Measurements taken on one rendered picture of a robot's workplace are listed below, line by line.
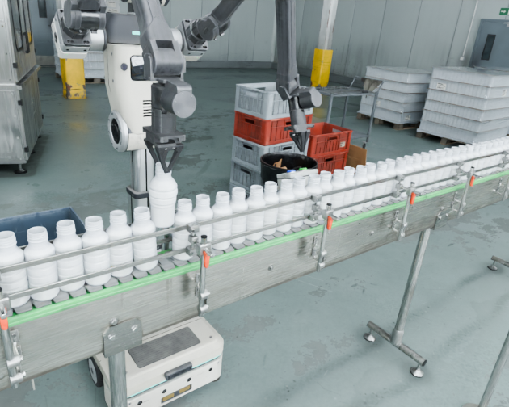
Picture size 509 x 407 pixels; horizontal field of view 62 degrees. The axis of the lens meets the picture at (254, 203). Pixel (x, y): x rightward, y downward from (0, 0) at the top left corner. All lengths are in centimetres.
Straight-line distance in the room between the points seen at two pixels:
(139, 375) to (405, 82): 708
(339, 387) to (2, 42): 389
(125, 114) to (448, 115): 650
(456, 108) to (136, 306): 688
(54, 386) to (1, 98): 303
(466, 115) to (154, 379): 649
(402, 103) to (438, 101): 73
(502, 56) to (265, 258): 1062
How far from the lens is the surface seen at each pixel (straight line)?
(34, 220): 163
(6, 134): 474
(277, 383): 225
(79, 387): 227
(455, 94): 760
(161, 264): 116
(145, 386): 194
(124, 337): 117
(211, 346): 203
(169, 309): 120
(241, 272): 128
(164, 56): 98
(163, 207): 107
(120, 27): 165
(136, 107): 162
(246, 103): 364
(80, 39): 158
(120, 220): 105
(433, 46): 1250
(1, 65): 460
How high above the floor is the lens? 161
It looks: 23 degrees down
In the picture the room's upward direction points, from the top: 5 degrees clockwise
